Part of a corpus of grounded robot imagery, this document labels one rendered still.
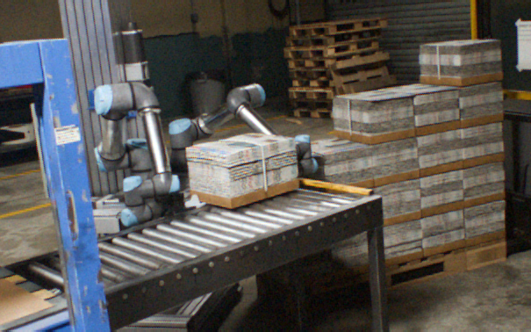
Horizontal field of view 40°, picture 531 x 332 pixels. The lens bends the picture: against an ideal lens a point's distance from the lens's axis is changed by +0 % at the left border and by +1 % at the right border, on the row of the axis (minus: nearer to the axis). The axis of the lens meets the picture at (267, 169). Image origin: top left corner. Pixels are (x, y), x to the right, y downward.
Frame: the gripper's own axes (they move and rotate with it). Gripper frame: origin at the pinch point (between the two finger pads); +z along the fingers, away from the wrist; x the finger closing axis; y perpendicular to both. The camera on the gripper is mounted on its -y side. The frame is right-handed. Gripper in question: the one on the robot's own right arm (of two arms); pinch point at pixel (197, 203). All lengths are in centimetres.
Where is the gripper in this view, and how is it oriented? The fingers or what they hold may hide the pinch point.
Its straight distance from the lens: 313.2
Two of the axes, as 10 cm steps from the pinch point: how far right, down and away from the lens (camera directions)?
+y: -0.9, -9.7, -2.1
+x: -6.6, -1.0, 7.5
